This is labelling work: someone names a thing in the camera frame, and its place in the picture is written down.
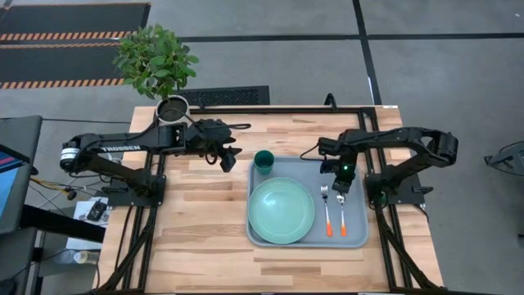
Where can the green leafy plant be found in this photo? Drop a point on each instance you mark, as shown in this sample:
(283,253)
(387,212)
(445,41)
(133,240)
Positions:
(153,61)

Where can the grey plastic tray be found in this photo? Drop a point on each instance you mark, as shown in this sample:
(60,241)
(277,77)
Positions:
(356,233)

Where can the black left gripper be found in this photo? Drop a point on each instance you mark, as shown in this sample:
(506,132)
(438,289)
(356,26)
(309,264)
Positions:
(210,133)

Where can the black handheld controller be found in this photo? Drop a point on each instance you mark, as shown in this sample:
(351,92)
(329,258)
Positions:
(97,211)

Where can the white plant pot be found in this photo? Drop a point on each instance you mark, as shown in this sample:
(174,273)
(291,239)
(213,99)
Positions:
(172,107)

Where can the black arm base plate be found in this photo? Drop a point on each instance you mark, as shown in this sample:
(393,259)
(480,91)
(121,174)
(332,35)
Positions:
(409,192)
(123,198)

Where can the clear plastic bottle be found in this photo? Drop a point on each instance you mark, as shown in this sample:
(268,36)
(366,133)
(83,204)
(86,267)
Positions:
(84,257)

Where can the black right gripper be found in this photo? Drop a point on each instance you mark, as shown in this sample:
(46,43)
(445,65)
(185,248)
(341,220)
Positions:
(343,168)

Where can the computer screen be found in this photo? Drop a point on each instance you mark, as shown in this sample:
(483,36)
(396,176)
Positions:
(10,188)

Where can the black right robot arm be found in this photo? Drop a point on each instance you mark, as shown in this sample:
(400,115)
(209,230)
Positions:
(409,141)

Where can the dark green cup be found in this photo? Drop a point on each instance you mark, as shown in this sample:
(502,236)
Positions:
(264,160)

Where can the light green plate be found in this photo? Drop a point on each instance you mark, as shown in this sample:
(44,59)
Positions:
(281,211)

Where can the black floor grille mat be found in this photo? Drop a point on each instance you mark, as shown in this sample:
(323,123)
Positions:
(229,95)

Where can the white paper sheet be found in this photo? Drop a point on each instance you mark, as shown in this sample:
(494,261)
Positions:
(79,213)

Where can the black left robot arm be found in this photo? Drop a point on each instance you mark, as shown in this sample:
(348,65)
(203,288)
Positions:
(123,149)

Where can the hazard striped black floor mat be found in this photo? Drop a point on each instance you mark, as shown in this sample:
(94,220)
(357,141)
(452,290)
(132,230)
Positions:
(61,63)
(73,18)

